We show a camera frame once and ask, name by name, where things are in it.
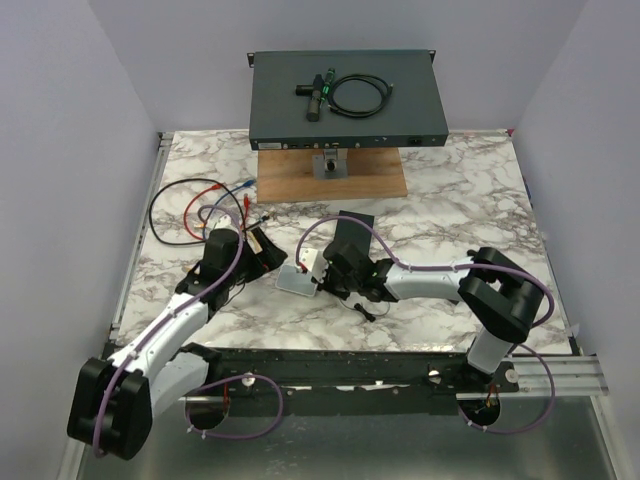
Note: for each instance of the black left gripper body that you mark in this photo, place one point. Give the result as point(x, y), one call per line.
point(237, 274)

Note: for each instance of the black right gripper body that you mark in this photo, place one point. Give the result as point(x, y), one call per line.
point(339, 287)

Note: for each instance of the white grey small switch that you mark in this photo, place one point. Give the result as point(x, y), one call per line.
point(294, 281)

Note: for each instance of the black power adapter with cable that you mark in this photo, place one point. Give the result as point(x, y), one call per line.
point(370, 311)

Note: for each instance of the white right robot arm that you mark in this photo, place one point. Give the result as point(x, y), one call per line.
point(503, 297)

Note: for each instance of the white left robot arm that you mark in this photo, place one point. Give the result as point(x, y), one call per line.
point(117, 399)

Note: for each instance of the wooden board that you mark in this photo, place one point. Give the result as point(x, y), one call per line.
point(289, 176)

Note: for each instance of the grey rack unit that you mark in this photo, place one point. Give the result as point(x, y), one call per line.
point(378, 98)

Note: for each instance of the black network switch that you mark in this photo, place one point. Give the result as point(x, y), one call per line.
point(351, 232)

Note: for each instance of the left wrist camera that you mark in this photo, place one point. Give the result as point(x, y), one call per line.
point(225, 221)

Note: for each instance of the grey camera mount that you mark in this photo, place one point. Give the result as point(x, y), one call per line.
point(330, 164)

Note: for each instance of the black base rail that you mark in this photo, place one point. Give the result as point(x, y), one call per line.
point(260, 383)

